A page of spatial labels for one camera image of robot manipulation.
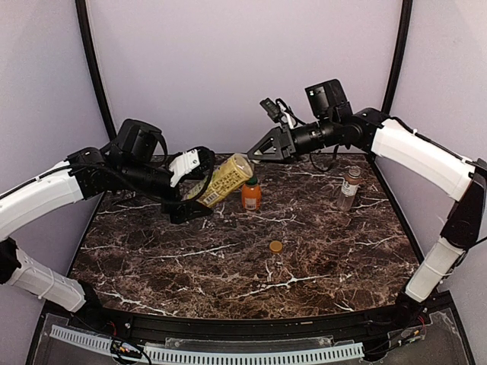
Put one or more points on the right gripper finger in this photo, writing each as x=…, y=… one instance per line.
x=268, y=145
x=268, y=158

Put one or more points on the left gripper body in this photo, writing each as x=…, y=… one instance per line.
x=176, y=196

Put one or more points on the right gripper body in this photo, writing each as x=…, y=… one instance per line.
x=285, y=141

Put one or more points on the yellow tea bottle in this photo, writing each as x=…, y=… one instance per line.
x=229, y=176

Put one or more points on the clear coffee bottle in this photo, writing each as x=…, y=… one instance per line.
x=349, y=188

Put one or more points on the gold bottle cap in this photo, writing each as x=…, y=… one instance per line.
x=276, y=246

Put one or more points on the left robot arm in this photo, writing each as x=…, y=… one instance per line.
x=122, y=164

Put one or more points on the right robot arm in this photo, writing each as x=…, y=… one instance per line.
x=379, y=134

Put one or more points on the orange juice bottle green cap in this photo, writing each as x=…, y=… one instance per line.
x=251, y=194

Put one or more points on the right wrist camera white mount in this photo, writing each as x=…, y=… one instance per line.
x=278, y=113

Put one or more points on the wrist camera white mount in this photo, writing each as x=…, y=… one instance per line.
x=278, y=113
x=186, y=163

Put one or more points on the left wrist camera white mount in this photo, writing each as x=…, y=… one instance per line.
x=186, y=163

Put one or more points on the white slotted cable duct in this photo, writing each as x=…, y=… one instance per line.
x=187, y=351

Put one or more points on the black left frame post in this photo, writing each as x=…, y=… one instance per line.
x=81, y=7

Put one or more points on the black frame post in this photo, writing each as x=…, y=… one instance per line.
x=398, y=55
x=81, y=7

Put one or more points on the black front rail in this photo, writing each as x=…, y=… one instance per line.
x=373, y=323

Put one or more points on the black right frame post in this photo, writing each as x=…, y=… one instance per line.
x=398, y=55

